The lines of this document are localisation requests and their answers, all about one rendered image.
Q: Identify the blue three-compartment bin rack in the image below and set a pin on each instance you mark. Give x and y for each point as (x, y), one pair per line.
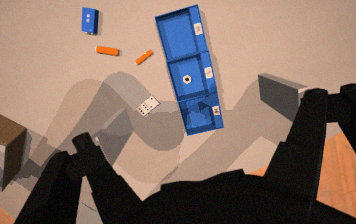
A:
(181, 33)

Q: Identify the white domino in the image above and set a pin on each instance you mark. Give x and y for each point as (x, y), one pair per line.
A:
(147, 105)

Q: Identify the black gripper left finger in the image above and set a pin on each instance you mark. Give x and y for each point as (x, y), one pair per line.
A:
(55, 197)

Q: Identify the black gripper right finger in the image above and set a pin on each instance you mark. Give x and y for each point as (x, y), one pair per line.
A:
(291, 180)

